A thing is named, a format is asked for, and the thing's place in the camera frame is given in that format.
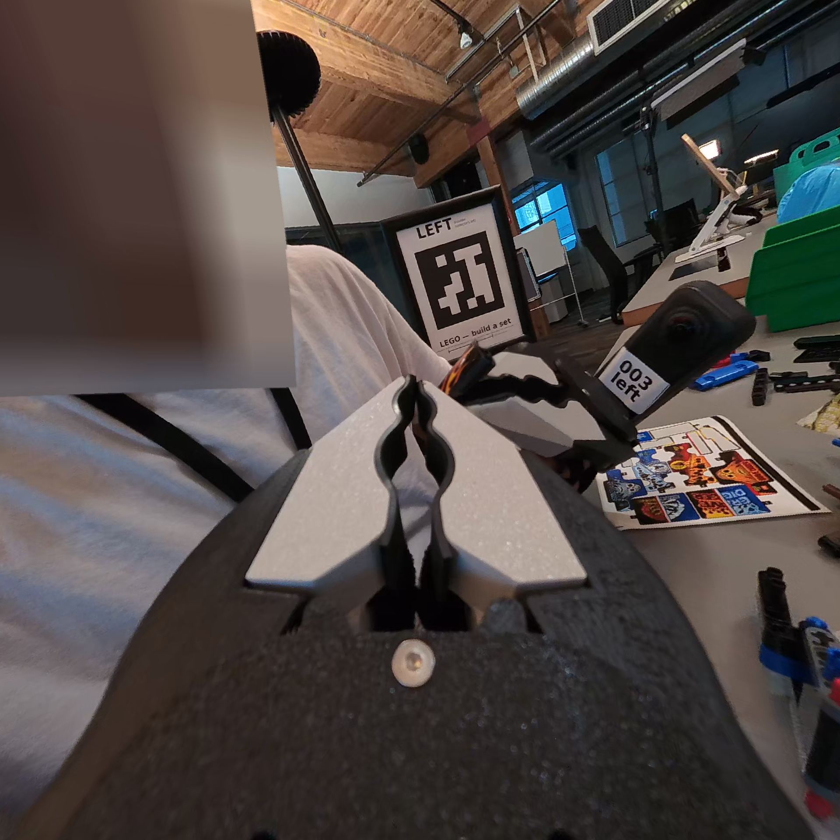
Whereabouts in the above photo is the white ceiling vent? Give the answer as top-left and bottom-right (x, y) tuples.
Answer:
(587, 0), (670, 55)

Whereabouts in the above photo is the black round-headed stand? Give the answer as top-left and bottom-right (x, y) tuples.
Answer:
(256, 29), (342, 253)

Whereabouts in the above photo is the silver air duct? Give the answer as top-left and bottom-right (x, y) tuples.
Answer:
(515, 33), (657, 119)

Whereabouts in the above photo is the blue lego panel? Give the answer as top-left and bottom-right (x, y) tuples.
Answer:
(689, 360), (756, 392)

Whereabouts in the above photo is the green plastic carrier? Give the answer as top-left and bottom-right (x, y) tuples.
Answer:
(787, 128), (840, 173)

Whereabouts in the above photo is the orange striped lego part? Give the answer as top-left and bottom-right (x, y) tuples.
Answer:
(446, 344), (494, 396)

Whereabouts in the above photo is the instruction board on stand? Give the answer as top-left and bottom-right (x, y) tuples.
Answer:
(676, 134), (765, 270)

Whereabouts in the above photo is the green plastic bin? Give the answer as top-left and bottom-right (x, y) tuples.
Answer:
(745, 205), (840, 334)

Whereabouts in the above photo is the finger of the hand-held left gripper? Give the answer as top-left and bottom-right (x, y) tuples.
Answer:
(468, 395), (606, 459)
(468, 350), (568, 404)

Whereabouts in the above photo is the black chest harness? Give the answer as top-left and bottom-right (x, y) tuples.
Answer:
(75, 388), (312, 503)

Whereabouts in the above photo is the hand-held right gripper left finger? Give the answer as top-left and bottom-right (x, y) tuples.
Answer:
(245, 375), (421, 634)

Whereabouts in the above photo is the white rolling whiteboard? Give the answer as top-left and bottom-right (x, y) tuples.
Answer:
(515, 220), (588, 329)

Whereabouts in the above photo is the black office chair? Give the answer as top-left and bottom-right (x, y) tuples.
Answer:
(577, 226), (647, 326)

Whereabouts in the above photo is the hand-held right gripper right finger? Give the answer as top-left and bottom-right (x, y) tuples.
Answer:
(415, 387), (588, 634)

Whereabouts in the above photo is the lego sticker sheet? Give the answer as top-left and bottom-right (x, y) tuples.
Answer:
(597, 415), (831, 531)

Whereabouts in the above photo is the framed marker sign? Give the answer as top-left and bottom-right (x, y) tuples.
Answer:
(381, 187), (536, 358)

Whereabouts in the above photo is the black blue lego part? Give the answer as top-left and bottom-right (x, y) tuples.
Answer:
(758, 567), (840, 821)

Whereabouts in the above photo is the crinkled plastic bag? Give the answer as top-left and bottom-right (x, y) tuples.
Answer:
(777, 164), (840, 224)

